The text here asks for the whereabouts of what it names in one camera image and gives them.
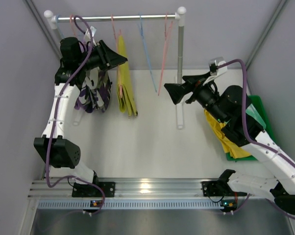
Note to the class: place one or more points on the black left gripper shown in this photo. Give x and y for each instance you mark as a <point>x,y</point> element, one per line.
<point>103,57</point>

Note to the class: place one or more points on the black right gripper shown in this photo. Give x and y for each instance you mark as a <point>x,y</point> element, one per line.
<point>188,88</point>

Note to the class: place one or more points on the pink hanger of olive trousers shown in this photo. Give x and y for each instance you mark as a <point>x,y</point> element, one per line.
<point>119,71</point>

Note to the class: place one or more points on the olive yellow trousers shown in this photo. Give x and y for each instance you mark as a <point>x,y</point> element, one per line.
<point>125,91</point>

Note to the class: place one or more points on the blue hanger of green trousers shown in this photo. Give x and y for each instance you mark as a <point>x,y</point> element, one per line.
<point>141,30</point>

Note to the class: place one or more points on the pink hanger of yellow trousers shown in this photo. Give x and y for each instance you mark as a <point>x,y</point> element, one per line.
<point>167,34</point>

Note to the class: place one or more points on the green tie-dye trousers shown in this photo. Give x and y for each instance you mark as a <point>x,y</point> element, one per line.
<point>254,112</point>

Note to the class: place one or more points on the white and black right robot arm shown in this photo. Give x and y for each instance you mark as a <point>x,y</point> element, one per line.
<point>229,109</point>

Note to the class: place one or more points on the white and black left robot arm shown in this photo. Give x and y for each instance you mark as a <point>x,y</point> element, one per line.
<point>54,146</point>

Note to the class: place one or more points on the camouflage trousers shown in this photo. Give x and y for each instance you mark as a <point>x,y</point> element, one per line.
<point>95,93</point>

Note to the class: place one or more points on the pink hanger of purple trousers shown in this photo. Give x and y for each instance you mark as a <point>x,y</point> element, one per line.
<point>72,25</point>

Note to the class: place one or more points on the empty light blue hanger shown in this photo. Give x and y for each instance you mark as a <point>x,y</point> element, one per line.
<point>59,30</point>

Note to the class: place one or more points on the green plastic bin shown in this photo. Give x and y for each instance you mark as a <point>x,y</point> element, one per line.
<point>251,158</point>

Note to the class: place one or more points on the silver clothes rack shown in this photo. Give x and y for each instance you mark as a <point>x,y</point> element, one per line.
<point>179,16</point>

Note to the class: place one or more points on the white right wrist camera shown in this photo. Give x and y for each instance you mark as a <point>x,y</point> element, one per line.
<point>215,70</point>

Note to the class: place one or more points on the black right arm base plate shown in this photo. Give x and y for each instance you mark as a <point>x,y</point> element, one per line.
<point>212,189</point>

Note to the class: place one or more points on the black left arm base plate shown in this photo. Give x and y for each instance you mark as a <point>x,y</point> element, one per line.
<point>86,190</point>

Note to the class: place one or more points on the aluminium mounting rail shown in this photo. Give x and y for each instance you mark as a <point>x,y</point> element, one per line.
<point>131,194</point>

